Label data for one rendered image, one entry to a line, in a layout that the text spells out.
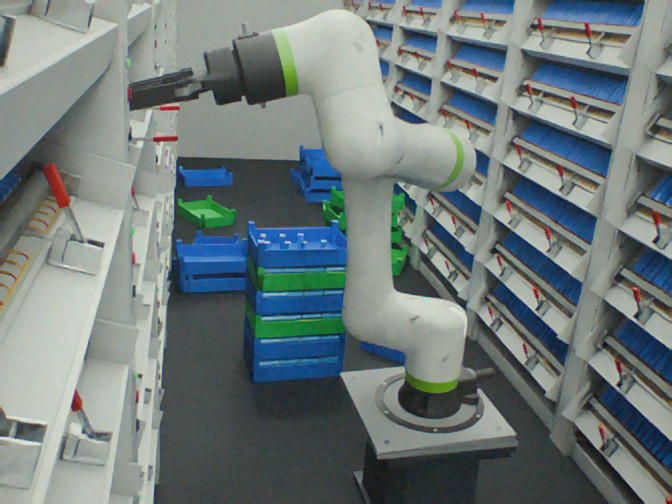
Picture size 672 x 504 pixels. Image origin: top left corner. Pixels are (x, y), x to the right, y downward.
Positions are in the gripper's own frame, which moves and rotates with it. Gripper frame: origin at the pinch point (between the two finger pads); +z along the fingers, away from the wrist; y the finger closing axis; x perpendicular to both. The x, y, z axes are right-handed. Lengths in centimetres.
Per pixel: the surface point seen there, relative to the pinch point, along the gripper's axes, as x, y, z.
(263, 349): 96, -93, -13
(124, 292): 18.3, 22.4, -1.0
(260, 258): 66, -93, -19
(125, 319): 21.6, 22.4, -0.1
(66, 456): 24.9, 41.4, 5.0
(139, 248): 27.0, -16.2, 2.0
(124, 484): 43.9, 22.7, 6.7
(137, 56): -1.0, -47.7, -4.1
